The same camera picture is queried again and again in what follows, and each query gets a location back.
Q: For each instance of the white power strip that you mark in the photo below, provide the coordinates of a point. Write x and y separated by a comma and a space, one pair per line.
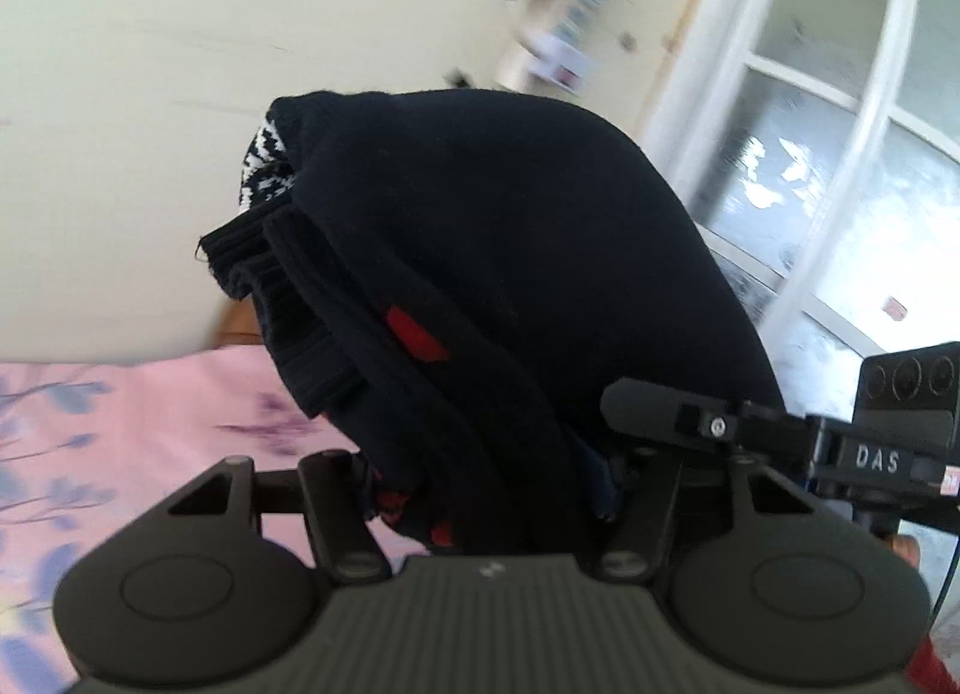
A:
559, 11

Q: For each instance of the pink printed bed sheet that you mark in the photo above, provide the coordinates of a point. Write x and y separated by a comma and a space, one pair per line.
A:
150, 431

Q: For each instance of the wooden headboard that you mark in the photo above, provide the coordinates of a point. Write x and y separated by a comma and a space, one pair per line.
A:
238, 328

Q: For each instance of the person's right hand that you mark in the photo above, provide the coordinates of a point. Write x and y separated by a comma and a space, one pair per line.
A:
907, 551

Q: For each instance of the white framed window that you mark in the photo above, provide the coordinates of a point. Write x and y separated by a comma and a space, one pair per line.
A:
810, 139

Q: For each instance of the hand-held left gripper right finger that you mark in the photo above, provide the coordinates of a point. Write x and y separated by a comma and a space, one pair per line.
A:
641, 523

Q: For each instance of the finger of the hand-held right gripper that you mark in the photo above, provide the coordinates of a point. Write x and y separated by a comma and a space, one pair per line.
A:
652, 412

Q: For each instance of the dark patterned knit sweater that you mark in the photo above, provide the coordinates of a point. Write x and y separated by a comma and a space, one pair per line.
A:
510, 251

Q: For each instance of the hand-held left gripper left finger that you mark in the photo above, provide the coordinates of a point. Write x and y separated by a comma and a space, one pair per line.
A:
334, 506

